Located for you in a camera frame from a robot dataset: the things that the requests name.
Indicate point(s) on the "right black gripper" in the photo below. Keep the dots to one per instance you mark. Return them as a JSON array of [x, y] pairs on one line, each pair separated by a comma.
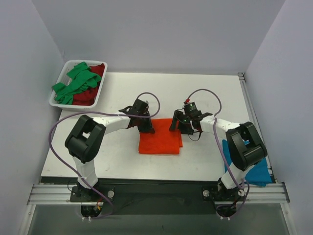
[[182, 121]]

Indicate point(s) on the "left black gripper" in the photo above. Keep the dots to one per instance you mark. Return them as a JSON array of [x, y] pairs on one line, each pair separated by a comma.
[[145, 121]]

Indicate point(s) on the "orange t shirt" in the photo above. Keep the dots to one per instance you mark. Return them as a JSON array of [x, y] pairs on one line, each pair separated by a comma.
[[163, 141]]

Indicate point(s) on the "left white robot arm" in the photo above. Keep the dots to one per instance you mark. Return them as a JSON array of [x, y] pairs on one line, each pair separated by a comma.
[[84, 140]]

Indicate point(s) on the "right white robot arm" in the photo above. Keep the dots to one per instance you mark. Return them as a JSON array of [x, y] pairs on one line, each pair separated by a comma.
[[240, 144]]

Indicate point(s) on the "dark red t shirt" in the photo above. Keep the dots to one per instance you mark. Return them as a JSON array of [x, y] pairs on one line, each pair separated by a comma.
[[87, 97]]

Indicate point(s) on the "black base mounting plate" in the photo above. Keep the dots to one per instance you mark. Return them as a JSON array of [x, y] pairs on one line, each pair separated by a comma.
[[156, 197]]

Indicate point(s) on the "white plastic basket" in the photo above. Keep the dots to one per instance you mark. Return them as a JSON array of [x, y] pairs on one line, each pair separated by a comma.
[[63, 78]]

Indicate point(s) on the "green t shirt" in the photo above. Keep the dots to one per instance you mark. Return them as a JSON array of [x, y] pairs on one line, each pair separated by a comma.
[[81, 80]]

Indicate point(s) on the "blue folded t shirt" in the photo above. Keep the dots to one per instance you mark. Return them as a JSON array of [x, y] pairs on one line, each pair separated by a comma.
[[258, 175]]

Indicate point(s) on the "aluminium frame rail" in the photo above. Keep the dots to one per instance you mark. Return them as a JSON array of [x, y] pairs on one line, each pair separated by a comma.
[[120, 167]]

